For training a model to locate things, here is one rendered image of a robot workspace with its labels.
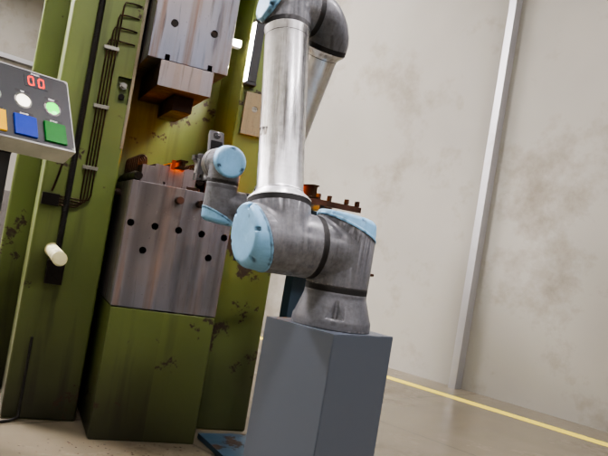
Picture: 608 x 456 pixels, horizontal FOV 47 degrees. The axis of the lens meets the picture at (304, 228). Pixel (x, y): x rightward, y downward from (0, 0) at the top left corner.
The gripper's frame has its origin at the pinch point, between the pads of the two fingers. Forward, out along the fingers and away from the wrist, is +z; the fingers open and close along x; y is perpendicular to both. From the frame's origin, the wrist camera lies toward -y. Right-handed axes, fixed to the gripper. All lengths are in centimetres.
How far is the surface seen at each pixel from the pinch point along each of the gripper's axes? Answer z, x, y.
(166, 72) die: 32.8, -10.1, -32.2
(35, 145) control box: 13, -49, 4
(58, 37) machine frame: 91, -47, -48
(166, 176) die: 32.9, -3.4, 4.8
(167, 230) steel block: 27.0, -0.9, 23.9
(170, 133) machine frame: 81, 4, -17
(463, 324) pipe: 180, 243, 55
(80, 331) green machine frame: 47, -22, 66
